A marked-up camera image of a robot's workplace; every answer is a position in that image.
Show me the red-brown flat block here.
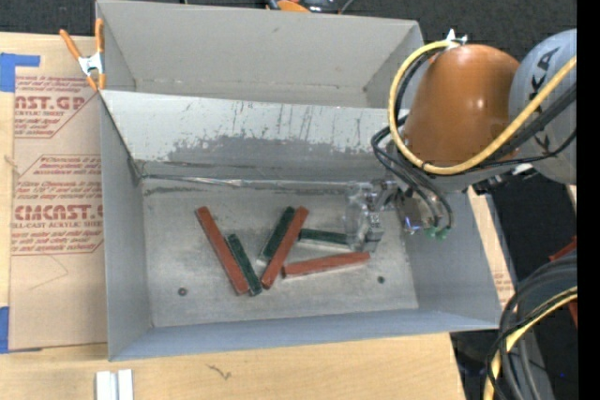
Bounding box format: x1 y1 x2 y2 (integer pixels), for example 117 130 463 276
194 205 250 297
280 250 372 279
259 205 311 291

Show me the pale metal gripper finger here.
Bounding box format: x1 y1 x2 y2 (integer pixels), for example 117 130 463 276
365 209 386 255
345 190 371 250

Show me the dark green flat block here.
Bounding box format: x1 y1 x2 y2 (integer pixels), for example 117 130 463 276
261 205 297 262
225 232 263 298
297 228 352 248

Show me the brown cardboard board red print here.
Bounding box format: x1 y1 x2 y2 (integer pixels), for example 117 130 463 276
0 31 519 353

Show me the grey metal bin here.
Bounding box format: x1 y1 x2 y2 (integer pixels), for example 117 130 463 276
95 0 503 363

